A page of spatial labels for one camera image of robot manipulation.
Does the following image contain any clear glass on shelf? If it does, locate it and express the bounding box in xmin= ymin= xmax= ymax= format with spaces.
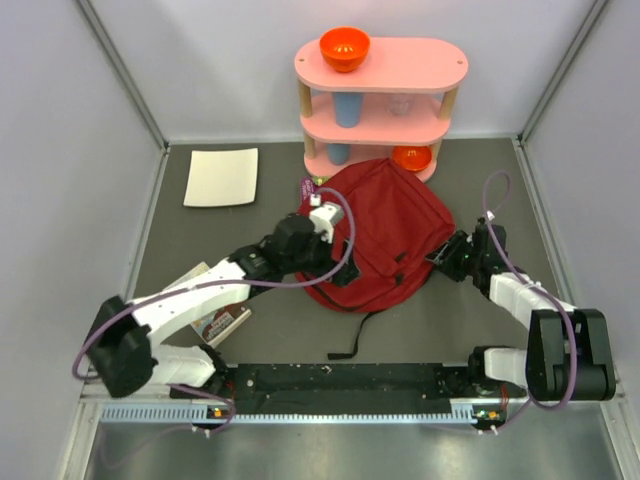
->
xmin=387 ymin=94 xmax=414 ymax=117

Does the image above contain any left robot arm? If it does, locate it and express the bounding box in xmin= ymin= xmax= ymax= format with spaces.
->
xmin=83 ymin=202 xmax=355 ymax=398

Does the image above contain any aluminium frame rail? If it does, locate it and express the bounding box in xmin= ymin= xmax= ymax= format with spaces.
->
xmin=80 ymin=380 xmax=170 ymax=403

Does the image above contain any lower blue cup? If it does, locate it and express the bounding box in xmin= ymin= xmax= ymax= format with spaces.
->
xmin=326 ymin=143 xmax=351 ymax=165

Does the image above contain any blue cup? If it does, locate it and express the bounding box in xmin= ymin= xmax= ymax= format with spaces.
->
xmin=332 ymin=92 xmax=363 ymax=128
xmin=326 ymin=143 xmax=351 ymax=165

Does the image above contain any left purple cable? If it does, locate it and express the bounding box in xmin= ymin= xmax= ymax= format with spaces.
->
xmin=72 ymin=187 xmax=357 ymax=382

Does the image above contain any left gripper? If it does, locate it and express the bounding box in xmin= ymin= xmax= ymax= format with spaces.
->
xmin=282 ymin=227 xmax=359 ymax=287

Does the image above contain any red student backpack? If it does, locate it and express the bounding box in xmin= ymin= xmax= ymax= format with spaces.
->
xmin=294 ymin=157 xmax=457 ymax=360

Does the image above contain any orange bowl on bottom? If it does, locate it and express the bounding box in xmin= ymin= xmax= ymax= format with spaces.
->
xmin=391 ymin=145 xmax=433 ymax=173

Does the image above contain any grey cable duct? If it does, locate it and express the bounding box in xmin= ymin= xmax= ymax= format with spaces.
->
xmin=99 ymin=398 xmax=505 ymax=427

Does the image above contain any brown cover book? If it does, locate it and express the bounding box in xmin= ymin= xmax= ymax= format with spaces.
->
xmin=162 ymin=261 xmax=253 ymax=349

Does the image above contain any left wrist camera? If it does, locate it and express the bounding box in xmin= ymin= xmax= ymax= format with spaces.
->
xmin=308 ymin=194 xmax=345 ymax=244

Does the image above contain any upper blue cup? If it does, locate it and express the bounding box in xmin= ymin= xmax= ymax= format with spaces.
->
xmin=332 ymin=92 xmax=363 ymax=128

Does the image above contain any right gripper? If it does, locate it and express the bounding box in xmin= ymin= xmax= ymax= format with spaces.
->
xmin=424 ymin=230 xmax=482 ymax=281

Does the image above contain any white paper sheet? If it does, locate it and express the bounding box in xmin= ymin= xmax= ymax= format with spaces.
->
xmin=183 ymin=148 xmax=259 ymax=208

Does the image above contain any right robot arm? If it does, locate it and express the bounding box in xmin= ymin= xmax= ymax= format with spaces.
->
xmin=427 ymin=218 xmax=616 ymax=405

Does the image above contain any purple treehouse book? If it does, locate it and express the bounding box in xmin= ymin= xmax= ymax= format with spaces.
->
xmin=299 ymin=176 xmax=328 ymax=202

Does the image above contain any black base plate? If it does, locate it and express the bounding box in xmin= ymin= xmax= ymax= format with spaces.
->
xmin=169 ymin=362 xmax=506 ymax=414

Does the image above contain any orange bowl on top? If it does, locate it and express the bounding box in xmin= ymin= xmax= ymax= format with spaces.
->
xmin=319 ymin=26 xmax=371 ymax=73

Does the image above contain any orange bowl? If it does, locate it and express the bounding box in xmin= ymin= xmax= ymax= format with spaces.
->
xmin=391 ymin=145 xmax=433 ymax=173
xmin=319 ymin=26 xmax=371 ymax=73

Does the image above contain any pink three-tier shelf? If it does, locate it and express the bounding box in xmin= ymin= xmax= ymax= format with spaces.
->
xmin=294 ymin=37 xmax=469 ymax=178

